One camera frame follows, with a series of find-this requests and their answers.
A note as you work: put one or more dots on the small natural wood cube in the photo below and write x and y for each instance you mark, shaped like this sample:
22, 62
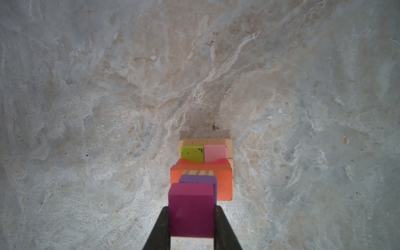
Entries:
199, 172

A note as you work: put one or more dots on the lime green block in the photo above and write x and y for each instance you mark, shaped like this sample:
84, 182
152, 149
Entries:
193, 153

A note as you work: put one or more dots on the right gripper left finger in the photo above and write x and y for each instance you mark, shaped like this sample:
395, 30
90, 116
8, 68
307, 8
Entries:
160, 236

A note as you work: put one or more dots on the pink block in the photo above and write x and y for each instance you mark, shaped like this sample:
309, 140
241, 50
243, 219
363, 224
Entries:
215, 152

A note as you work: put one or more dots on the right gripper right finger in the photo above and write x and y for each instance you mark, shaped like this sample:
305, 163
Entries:
224, 236

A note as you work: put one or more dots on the natural wood long block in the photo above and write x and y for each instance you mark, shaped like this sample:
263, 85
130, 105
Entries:
231, 161
201, 142

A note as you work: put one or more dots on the magenta cube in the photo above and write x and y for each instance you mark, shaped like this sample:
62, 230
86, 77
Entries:
191, 210

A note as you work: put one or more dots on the red arch block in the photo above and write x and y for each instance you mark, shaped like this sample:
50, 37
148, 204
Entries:
184, 162

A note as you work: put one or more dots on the orange block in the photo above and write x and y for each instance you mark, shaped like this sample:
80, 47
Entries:
223, 173

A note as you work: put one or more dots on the purple cube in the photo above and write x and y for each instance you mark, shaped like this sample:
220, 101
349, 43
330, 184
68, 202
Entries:
201, 179

